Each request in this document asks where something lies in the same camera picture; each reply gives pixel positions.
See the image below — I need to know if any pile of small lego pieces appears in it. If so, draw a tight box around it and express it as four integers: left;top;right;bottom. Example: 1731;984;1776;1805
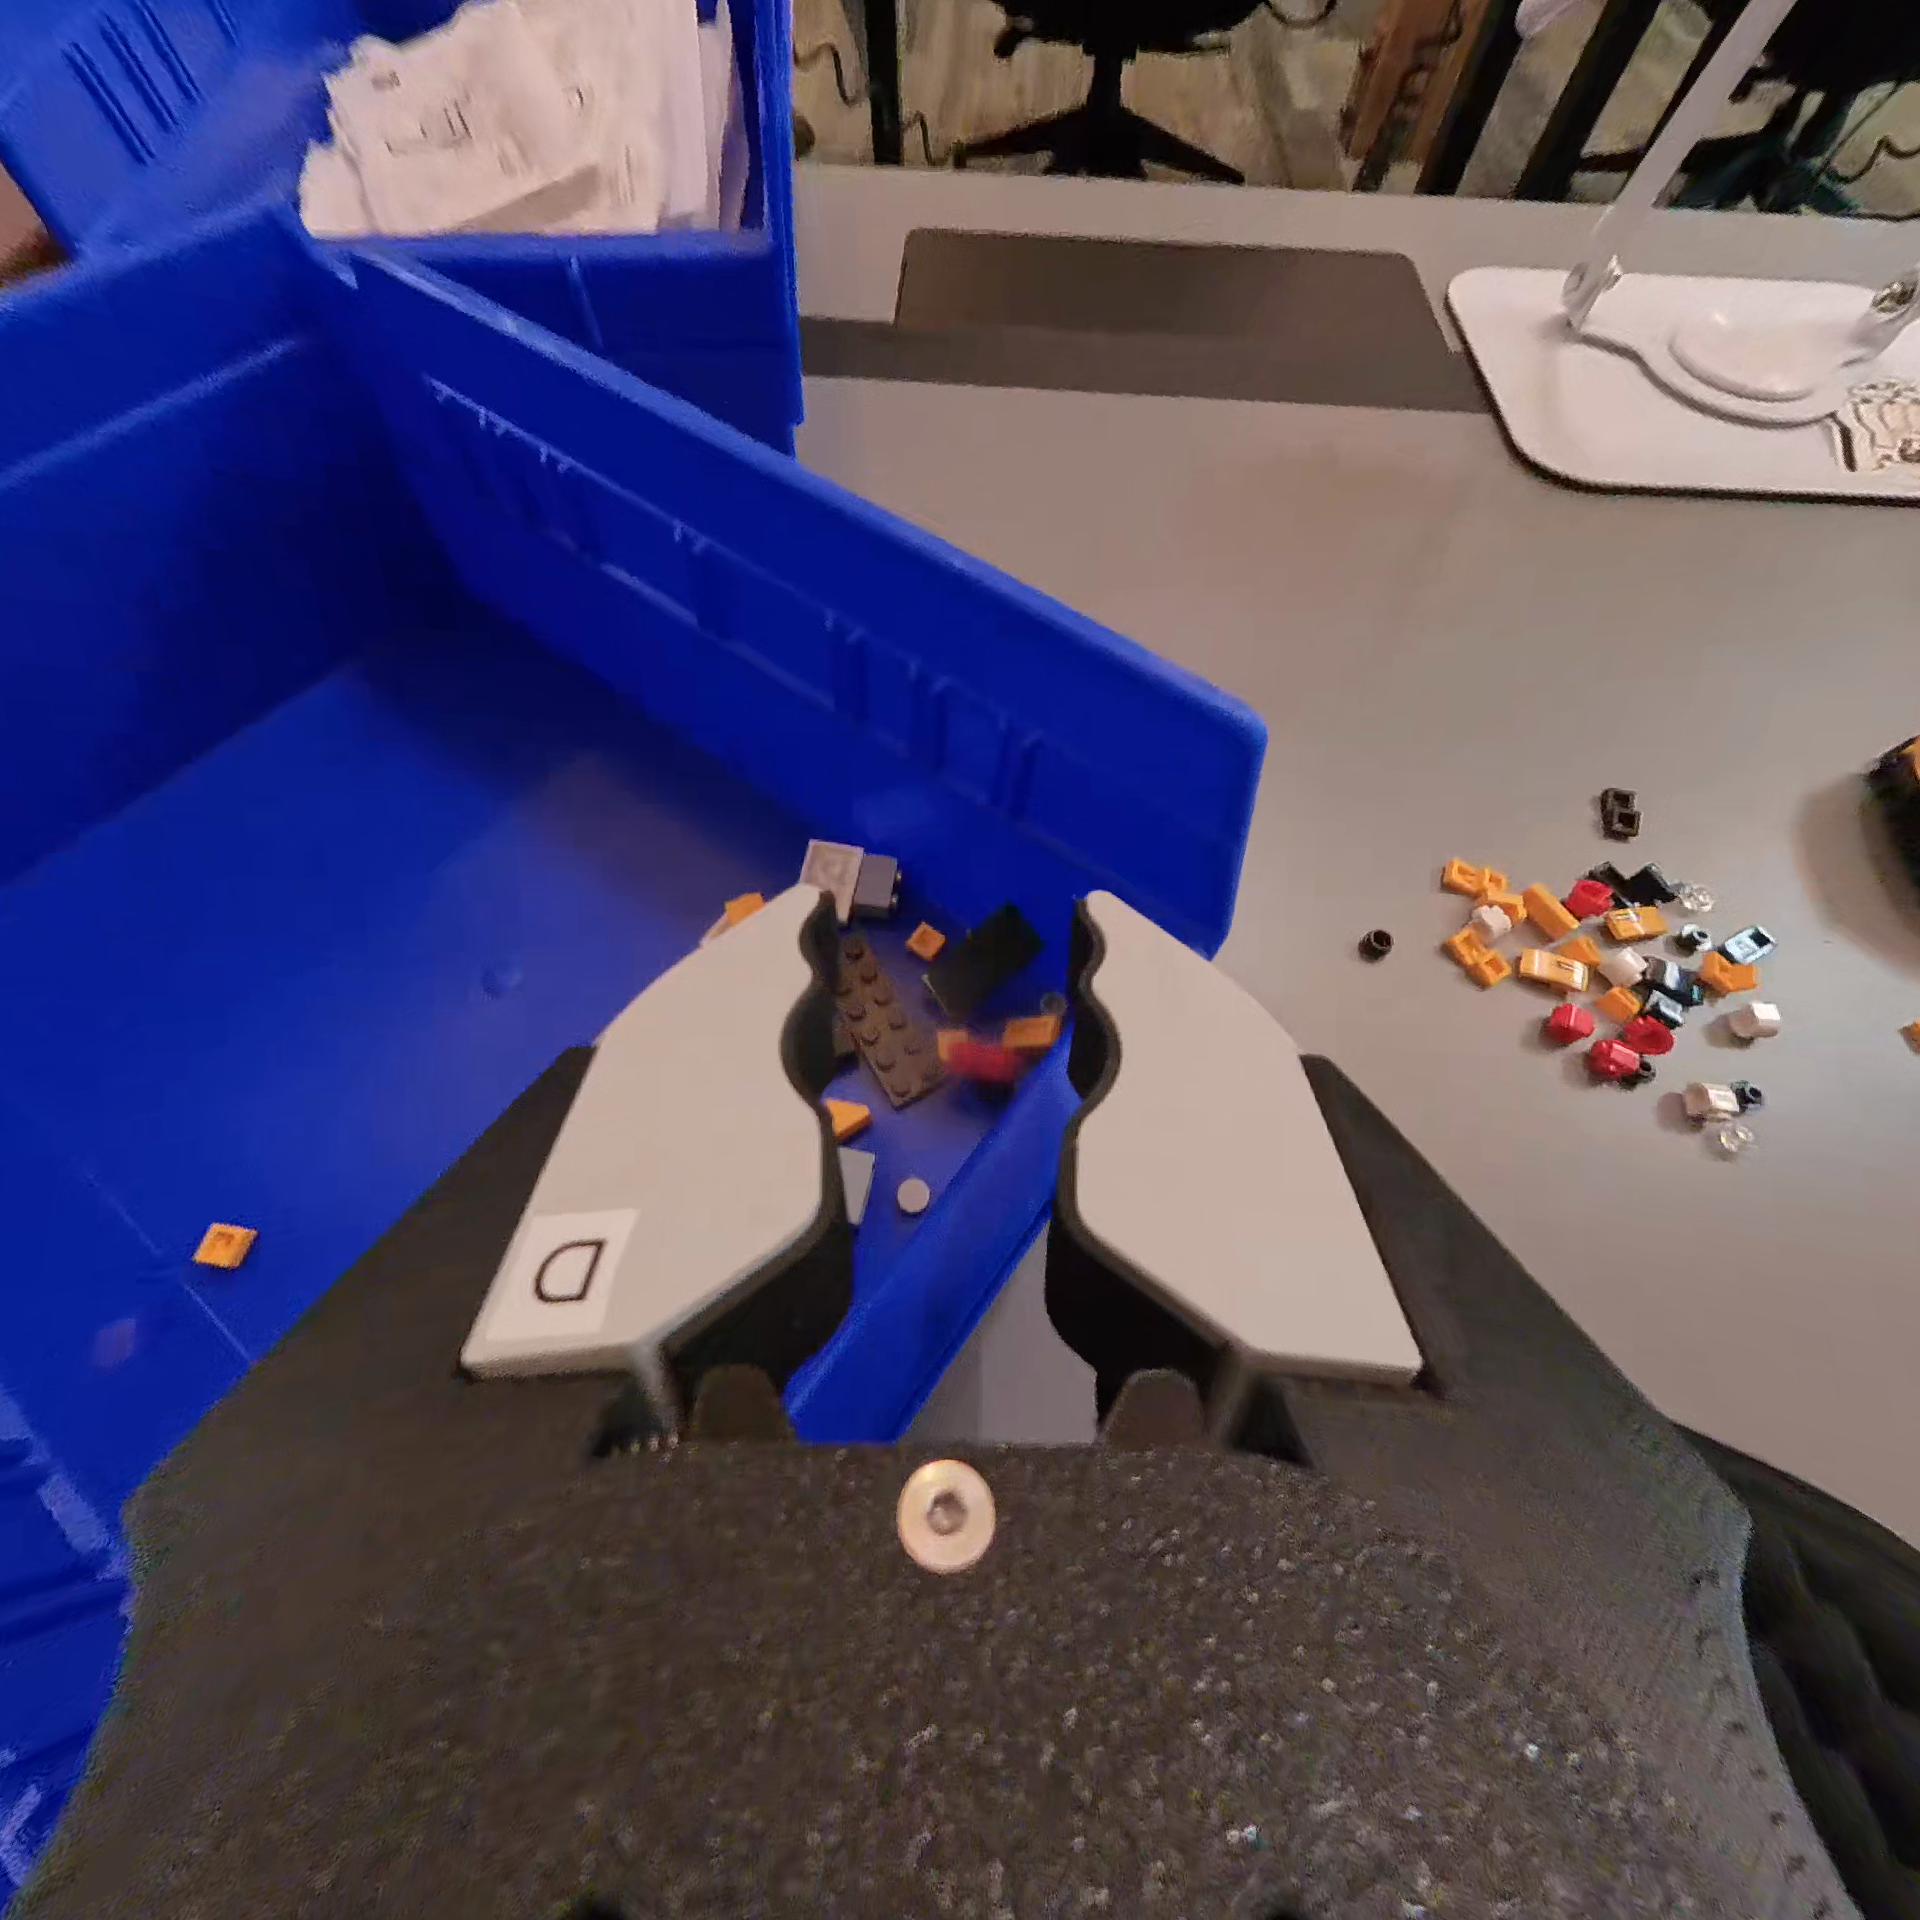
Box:
1441;854;1787;1162

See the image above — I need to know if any blue storage bin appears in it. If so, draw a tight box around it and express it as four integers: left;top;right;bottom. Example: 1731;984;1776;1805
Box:
0;0;806;460
0;202;1270;1892

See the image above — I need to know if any cluster of mixed lego plates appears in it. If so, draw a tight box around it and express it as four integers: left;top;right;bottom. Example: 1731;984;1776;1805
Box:
703;838;1070;1226

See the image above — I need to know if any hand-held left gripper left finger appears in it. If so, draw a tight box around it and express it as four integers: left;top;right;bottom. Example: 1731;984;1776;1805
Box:
458;884;857;1412

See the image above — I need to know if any white book stand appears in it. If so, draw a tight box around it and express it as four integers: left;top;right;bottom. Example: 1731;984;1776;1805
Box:
1447;0;1920;500

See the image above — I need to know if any white paper sheet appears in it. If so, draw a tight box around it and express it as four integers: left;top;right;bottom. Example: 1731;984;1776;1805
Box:
299;0;736;239

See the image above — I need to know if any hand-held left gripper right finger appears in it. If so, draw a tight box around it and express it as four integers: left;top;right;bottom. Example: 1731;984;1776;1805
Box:
1046;892;1426;1412

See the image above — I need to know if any person's left forearm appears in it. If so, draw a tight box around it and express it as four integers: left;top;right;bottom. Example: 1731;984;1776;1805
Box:
1681;1423;1920;1920

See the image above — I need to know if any black office chair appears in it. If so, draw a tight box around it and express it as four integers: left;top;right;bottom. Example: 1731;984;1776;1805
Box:
951;0;1279;186
1664;0;1920;219

